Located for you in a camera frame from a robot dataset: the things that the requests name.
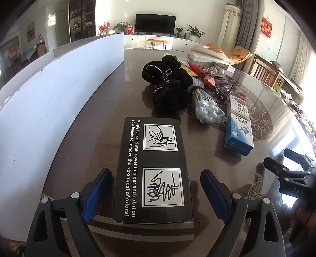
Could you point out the brown stick bundle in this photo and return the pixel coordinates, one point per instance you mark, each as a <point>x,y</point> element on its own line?
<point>196,95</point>

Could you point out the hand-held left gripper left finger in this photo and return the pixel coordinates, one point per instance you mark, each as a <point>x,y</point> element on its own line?
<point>97,195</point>

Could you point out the black printed box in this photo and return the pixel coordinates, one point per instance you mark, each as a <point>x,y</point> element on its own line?
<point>153,158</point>

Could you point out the wooden chair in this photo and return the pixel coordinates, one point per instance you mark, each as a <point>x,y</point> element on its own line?
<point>265,71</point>

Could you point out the red wall hanging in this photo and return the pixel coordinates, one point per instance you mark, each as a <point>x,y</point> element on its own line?
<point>267,26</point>

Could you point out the white television cabinet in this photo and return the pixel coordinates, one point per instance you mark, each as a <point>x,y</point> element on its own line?
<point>153,42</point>

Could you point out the white partition board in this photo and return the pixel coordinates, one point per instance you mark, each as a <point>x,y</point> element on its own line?
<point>49,103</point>

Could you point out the blue medicine box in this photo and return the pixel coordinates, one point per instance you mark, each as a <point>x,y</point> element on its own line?
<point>239,134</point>

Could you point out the covered standing air conditioner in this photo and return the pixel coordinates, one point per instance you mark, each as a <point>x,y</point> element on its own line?
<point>231,24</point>

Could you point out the black knit cloth bundle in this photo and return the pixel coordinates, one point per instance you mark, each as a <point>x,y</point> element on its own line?
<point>170,81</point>

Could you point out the leafy potted plant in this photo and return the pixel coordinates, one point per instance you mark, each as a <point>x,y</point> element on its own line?
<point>121,26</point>

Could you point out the clear bag of white candies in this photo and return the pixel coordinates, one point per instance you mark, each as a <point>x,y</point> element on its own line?
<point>207,111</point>

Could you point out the small potted plant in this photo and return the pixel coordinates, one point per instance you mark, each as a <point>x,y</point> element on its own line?
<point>179,31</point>

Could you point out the large potted green plant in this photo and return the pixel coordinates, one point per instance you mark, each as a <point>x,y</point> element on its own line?
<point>195,31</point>

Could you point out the black television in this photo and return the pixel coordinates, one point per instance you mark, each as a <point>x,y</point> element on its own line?
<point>155,23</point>

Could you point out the wooden stool with metal legs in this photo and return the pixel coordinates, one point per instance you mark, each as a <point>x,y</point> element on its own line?
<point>158,41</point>

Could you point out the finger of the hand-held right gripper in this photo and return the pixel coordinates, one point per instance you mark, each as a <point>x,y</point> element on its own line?
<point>275,165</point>
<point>295,157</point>

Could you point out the orange lounge chair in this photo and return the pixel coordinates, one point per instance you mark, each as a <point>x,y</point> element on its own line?
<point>237,52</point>

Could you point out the red gift box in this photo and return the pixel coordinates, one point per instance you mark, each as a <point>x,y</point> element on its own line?
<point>130,29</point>

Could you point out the red flowers in vase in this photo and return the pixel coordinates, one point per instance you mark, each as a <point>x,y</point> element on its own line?
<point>105,26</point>

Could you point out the table with blue cloth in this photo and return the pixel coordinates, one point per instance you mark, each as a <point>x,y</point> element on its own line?
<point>28,54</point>

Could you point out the red door poster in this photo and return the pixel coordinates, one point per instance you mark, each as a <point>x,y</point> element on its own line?
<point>12,52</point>

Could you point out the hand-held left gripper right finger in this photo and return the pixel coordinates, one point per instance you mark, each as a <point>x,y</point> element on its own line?
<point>214,195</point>

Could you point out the person's right hand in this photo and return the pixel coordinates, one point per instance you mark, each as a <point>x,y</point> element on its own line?
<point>302,213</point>

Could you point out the dark glass cabinet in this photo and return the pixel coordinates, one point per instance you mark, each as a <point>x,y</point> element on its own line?
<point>82,19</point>

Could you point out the framed wall painting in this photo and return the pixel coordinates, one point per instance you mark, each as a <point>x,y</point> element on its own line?
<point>30,31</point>

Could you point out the rhinestone bow hair clip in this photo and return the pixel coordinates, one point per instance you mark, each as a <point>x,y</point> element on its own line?
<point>214,69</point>

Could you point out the white and orange medicine box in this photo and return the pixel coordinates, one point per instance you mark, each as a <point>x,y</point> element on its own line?
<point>238,107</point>

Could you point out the grey curtain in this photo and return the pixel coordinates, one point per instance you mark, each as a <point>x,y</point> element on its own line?
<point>248,22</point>

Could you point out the clear plastic bag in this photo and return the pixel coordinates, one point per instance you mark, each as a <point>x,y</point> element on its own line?
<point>223,92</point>

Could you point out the white flat cardboard box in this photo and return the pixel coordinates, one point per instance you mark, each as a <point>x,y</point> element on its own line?
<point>209,58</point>

